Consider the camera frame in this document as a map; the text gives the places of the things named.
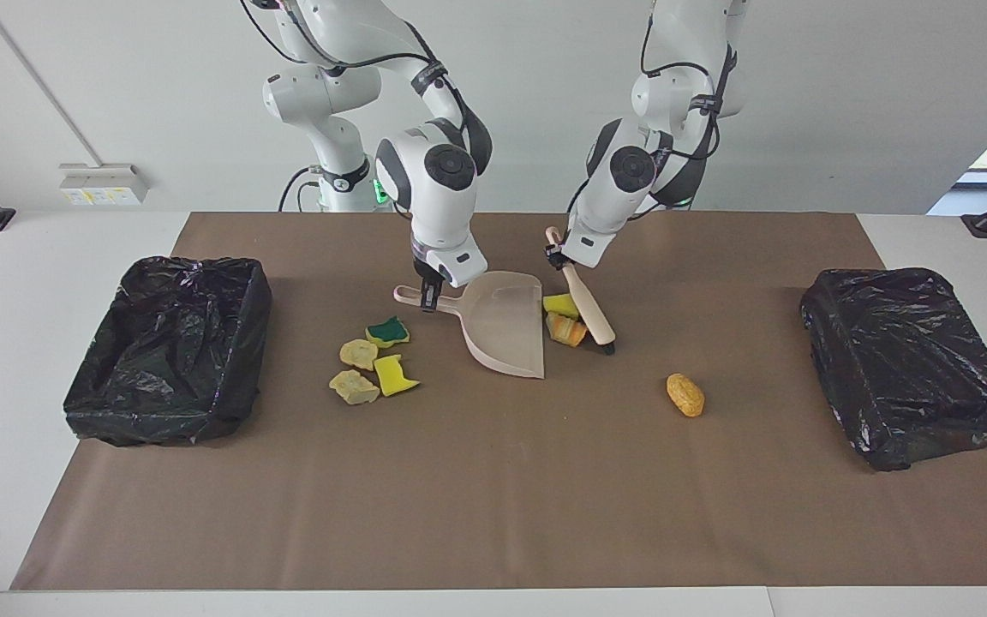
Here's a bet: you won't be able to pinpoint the yellow sponge with green scourer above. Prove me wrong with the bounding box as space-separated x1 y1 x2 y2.
365 316 411 350

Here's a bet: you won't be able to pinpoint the beige hand brush black bristles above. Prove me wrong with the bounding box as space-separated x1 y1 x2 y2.
545 227 618 356

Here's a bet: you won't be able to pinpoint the sliced bread loaf toy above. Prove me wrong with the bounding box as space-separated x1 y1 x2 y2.
545 312 589 348

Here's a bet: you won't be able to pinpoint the pale pink plastic dustpan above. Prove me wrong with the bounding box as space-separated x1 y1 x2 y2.
393 271 546 380

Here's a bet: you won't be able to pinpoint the notched yellow sponge piece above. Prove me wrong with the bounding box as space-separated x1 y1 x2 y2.
373 354 421 398

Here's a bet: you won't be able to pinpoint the beige chip piece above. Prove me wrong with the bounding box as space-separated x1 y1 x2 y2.
328 369 381 406
339 338 379 372

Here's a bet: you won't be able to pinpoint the brown oval croquette toy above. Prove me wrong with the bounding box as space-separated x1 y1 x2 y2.
667 373 706 419

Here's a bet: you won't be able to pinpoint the black bag lined bin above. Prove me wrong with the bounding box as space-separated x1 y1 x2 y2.
63 255 272 447
799 267 987 472

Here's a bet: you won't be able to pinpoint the brown paper table mat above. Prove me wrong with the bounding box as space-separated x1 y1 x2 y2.
11 212 987 590

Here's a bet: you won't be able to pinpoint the black base cable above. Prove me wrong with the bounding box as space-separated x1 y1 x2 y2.
278 165 323 213

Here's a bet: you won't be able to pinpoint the white wall socket box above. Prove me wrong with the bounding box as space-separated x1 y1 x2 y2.
59 164 149 207

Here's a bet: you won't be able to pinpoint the white wall conduit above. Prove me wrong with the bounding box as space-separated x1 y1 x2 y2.
0 0 105 166

